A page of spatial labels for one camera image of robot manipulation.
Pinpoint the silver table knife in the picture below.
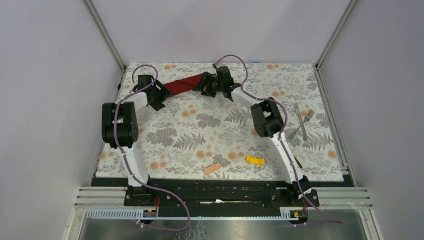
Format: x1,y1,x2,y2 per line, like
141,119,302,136
294,102,308,142

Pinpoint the yellow block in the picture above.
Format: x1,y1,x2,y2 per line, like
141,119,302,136
246,155,265,166

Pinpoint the dark brown block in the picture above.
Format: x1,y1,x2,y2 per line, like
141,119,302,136
293,155,303,169

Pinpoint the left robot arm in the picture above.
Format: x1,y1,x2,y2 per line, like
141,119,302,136
101,74,175,206

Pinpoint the dark red cloth napkin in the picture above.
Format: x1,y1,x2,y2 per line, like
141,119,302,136
164,73,204,97

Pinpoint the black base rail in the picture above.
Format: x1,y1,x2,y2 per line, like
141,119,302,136
91,178,321,220

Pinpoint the light wooden block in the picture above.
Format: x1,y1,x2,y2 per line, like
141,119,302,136
203,162,221,175

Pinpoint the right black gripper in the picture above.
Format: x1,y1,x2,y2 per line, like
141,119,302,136
192,71,224,98

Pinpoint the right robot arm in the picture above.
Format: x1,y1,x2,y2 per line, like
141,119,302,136
193,66,318,209

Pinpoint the silver fork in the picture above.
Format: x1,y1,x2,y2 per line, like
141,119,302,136
289,110,315,139

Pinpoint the floral patterned table mat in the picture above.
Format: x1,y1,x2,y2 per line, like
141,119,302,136
96,62,345,182

